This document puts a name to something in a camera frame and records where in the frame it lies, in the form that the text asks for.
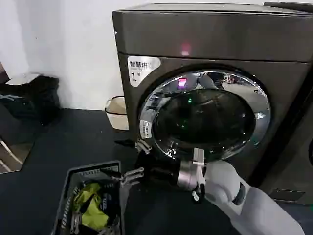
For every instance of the yellow-green garment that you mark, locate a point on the yellow-green garment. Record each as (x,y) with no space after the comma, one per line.
(91,208)

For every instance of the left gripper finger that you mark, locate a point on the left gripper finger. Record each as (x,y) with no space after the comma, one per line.
(113,225)
(76,221)

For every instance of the leaning mirror panel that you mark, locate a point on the leaning mirror panel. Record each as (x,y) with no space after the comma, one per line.
(12,151)

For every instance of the dark grey laundry basket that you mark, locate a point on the dark grey laundry basket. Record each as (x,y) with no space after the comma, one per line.
(63,195)

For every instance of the grey dryer with label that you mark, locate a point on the grey dryer with label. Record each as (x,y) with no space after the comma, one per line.
(207,41)

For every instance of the white plastic tub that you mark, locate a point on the white plastic tub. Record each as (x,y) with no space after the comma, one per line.
(117,115)

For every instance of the round glass dryer door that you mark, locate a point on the round glass dryer door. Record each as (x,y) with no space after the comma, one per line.
(203,115)

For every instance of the dark printed garment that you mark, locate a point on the dark printed garment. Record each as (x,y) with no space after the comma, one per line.
(107,198)

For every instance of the large white dryer sticker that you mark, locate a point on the large white dryer sticker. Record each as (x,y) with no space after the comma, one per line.
(140,71)

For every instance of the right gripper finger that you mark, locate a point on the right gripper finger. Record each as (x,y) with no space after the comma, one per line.
(143,147)
(133,175)

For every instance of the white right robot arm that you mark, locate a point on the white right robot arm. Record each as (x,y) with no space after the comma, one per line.
(227,186)

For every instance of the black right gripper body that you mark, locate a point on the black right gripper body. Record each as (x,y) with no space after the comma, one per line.
(159,170)

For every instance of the small white door sticker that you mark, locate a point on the small white door sticker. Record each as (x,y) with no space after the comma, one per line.
(146,128)

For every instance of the white bin lid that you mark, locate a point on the white bin lid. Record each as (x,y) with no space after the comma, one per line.
(23,78)

